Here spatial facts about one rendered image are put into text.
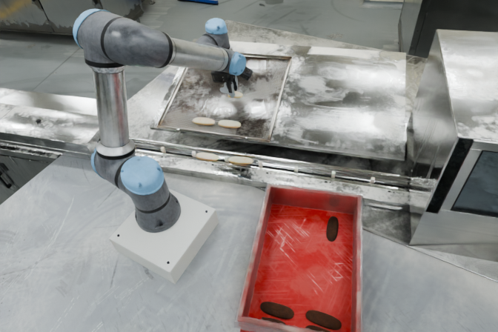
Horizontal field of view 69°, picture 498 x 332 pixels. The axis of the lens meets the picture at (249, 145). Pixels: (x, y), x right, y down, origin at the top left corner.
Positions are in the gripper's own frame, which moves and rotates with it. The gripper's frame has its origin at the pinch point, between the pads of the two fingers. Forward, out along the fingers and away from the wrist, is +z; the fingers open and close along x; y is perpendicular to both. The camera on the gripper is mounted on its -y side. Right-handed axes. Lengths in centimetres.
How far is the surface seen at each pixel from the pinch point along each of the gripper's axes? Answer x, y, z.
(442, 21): -132, -99, 52
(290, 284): 73, -39, 2
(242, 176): 37.3, -13.4, 4.7
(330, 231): 52, -49, 5
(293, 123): 8.3, -27.2, 5.4
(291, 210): 46, -34, 7
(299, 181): 35.0, -34.8, 5.0
